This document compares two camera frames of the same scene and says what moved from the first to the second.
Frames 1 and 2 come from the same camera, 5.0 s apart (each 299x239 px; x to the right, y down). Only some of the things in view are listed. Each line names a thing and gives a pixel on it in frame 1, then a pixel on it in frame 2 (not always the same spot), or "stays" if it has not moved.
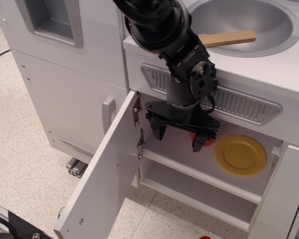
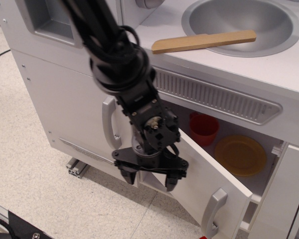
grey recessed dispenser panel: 58,20 stays
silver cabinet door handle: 60,211 → 217,201
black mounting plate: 24,229 stays
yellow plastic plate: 240,154 stays
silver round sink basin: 277,24 stays
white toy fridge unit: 74,54 stays
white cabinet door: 96,208 → 204,175
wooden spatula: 219,38 stays
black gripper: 193,118 → 166,161
